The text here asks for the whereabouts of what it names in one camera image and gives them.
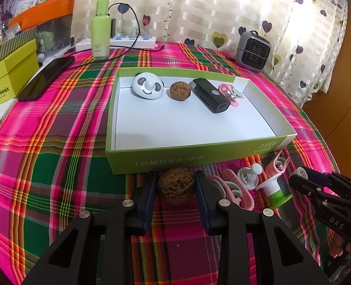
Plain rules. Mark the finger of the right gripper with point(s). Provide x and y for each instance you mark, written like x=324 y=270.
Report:
x=322 y=198
x=336 y=182

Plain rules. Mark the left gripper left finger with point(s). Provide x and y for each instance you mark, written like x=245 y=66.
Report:
x=96 y=247

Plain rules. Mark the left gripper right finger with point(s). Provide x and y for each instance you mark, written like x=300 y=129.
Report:
x=259 y=238

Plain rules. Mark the pink loop clip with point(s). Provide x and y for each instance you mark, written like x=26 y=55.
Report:
x=231 y=188

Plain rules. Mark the white green spool stamp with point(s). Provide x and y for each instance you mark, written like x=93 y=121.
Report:
x=271 y=188

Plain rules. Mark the pink earhook clip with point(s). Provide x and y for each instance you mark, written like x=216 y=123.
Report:
x=277 y=166

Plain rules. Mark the white grey round hook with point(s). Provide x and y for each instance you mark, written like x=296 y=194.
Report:
x=249 y=176

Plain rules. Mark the brown walnut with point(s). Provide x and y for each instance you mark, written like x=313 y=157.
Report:
x=180 y=91
x=176 y=181

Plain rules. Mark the white round jar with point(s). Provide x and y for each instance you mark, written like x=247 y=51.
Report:
x=300 y=171

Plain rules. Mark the right hand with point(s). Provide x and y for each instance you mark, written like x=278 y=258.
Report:
x=337 y=246

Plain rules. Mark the wooden wardrobe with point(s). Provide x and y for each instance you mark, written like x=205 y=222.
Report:
x=331 y=112

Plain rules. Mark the plaid bedspread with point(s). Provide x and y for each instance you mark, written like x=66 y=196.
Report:
x=53 y=165

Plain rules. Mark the green white cardboard tray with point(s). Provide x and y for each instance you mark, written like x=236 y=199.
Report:
x=152 y=135

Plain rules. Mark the pink green clip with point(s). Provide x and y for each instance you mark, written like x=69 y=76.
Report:
x=231 y=93

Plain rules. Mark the grey mini heater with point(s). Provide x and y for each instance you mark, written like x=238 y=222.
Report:
x=252 y=51

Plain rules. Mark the black rectangular device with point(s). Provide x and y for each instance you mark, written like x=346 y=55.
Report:
x=212 y=98

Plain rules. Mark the heart pattern curtain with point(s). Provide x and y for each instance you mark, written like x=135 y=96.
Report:
x=305 y=35

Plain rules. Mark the white panda case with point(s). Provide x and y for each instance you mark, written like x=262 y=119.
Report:
x=148 y=86

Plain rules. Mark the brown walnut in tray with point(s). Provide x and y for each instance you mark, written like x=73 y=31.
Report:
x=180 y=91

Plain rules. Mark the black smartphone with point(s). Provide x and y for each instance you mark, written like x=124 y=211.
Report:
x=43 y=80

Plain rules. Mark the lime green shoebox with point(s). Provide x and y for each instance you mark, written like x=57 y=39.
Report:
x=17 y=69

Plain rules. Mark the white power strip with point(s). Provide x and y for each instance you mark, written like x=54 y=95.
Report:
x=143 y=42

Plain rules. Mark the black charger plug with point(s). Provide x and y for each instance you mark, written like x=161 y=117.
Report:
x=113 y=28

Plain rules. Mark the chevron pattern box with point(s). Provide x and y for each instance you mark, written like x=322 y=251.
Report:
x=18 y=41

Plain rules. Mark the green lotion bottle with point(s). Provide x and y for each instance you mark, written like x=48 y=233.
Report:
x=100 y=31

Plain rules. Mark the orange lidded storage box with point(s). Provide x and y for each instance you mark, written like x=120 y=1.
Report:
x=42 y=13

